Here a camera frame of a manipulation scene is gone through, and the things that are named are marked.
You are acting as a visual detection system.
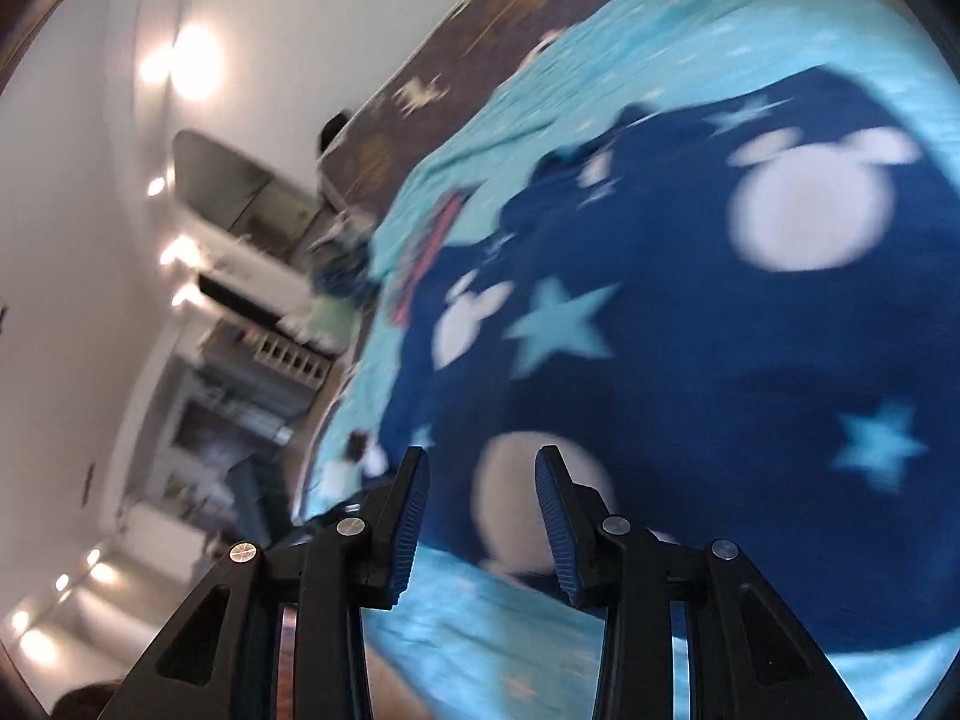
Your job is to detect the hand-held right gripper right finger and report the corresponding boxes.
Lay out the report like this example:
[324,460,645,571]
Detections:
[534,445,863,720]

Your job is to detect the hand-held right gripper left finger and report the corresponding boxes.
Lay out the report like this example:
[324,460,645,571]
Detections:
[97,446,432,720]

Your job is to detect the navy fleece garment with stars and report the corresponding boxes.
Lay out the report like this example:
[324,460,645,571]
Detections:
[375,64,960,653]

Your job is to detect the pile of grey clothes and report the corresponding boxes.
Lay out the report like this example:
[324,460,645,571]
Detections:
[300,217,380,338]

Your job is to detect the white and dark toy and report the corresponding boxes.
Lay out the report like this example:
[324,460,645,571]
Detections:
[319,427,391,503]

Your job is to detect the grey shelf unit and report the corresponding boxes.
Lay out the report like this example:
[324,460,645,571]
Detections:
[124,319,335,541]

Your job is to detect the dark brown deer print mattress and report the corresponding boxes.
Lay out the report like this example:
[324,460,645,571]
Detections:
[319,0,653,211]

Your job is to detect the light blue star blanket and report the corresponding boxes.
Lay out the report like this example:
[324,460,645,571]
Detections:
[289,0,960,720]

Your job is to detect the grey wall cabinet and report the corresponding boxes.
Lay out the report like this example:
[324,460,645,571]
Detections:
[172,131,335,256]

